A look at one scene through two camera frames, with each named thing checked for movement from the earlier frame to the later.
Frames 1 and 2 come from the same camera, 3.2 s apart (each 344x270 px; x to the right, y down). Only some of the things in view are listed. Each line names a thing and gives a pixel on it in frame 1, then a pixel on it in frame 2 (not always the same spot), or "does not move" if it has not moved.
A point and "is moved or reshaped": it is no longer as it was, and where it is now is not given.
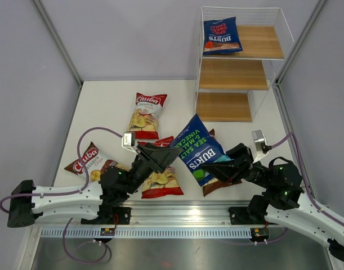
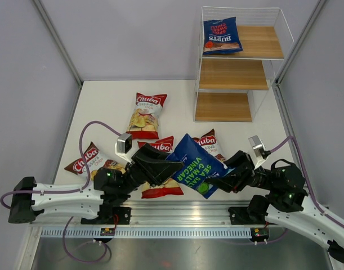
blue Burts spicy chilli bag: x=220 y=36 does not move
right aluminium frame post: x=276 y=88 does not move
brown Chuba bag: x=208 y=188 to x=209 y=142
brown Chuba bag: x=94 y=162 does not move
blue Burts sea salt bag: x=200 y=148 is moved or reshaped
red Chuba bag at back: x=144 y=120 does not move
